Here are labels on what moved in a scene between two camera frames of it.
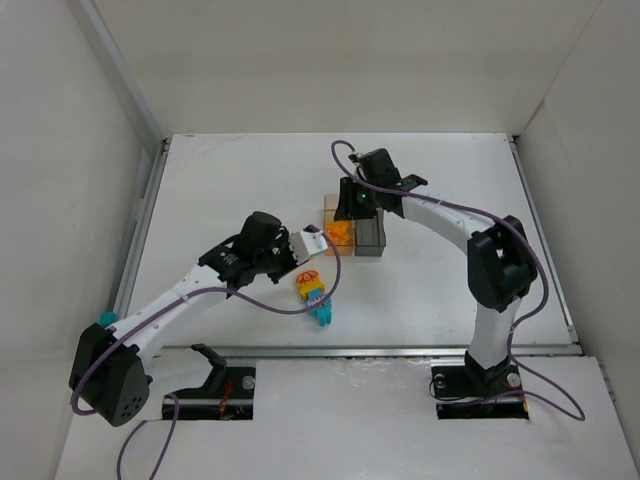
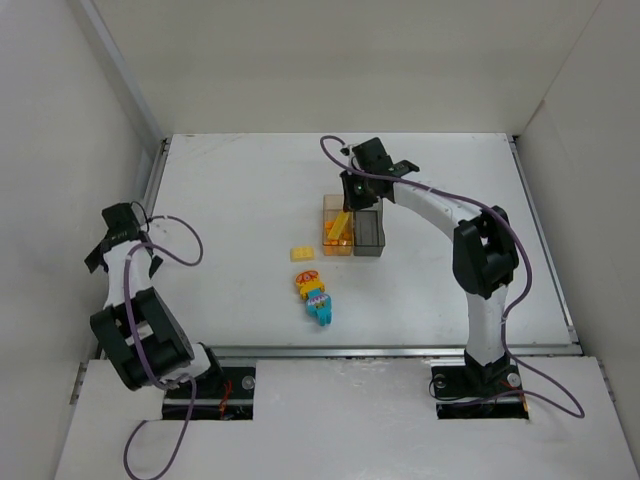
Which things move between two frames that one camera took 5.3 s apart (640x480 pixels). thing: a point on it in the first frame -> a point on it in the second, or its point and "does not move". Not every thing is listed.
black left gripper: x=279 y=257 -> x=93 y=257
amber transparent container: x=342 y=232 does not move
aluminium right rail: x=545 y=246 does not move
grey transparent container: x=370 y=235 does not move
